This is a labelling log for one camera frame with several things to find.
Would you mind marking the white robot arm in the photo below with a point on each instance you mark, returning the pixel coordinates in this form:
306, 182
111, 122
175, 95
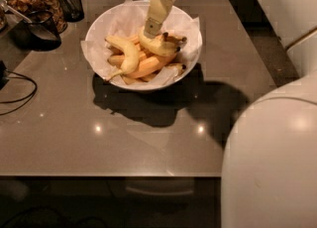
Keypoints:
269, 171

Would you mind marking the banana with dark tip right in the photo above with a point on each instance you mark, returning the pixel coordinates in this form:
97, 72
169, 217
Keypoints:
176, 38

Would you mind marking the white bowl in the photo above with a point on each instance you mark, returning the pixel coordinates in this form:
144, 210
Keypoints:
185, 63

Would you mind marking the left curved yellow banana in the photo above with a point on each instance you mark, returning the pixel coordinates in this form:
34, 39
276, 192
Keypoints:
131, 55

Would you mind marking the long orange-yellow banana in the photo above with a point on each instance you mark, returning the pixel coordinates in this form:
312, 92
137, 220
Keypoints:
150, 65

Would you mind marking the bottom right brownish banana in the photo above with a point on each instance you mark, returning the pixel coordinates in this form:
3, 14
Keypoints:
179, 68

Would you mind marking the black mesh pen holder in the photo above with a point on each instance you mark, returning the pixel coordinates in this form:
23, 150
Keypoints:
72, 10

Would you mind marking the black mesh cup front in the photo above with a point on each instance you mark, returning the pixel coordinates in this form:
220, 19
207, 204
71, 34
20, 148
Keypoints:
37, 31

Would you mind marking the metal spoon handle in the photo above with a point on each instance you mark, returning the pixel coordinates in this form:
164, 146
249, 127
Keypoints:
6, 7

